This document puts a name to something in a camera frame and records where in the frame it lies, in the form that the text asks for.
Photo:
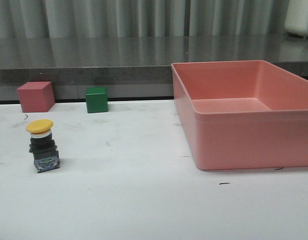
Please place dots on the yellow push button switch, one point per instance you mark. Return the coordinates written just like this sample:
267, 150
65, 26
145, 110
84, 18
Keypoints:
42, 146

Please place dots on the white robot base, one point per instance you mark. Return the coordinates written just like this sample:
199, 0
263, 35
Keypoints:
296, 22

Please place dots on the dark grey counter shelf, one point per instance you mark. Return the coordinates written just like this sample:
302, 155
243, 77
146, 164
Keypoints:
132, 68

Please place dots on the green cube block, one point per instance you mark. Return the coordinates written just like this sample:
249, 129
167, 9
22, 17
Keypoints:
96, 100

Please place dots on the pink plastic bin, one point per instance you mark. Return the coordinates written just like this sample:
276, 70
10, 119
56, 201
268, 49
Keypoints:
242, 114

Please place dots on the pink cube block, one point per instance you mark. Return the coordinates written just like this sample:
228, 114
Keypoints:
36, 96

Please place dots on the grey pleated curtain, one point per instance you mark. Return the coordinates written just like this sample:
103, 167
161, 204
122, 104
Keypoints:
155, 18

